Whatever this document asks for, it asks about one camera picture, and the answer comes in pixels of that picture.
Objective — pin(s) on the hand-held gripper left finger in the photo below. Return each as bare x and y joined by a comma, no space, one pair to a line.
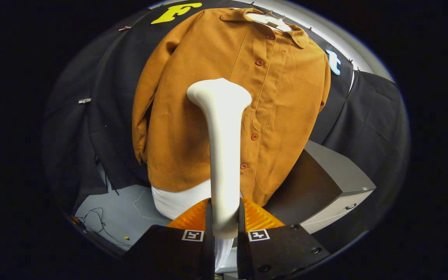
169,252

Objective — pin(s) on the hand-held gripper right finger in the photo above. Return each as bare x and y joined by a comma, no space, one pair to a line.
282,252

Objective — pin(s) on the white garment steamer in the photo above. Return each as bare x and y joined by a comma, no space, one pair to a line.
224,155

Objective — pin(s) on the orange button shirt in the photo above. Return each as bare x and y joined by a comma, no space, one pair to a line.
185,116

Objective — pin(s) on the white mannequin torso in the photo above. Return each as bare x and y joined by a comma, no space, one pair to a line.
177,202

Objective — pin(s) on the grey cabinet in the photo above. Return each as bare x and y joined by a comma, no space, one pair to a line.
325,175

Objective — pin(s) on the black backdrop cloth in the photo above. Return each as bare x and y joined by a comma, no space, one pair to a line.
103,97

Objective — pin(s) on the small silver clip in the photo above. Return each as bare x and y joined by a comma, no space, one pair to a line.
84,100

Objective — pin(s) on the small red clip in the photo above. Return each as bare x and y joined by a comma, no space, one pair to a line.
125,28

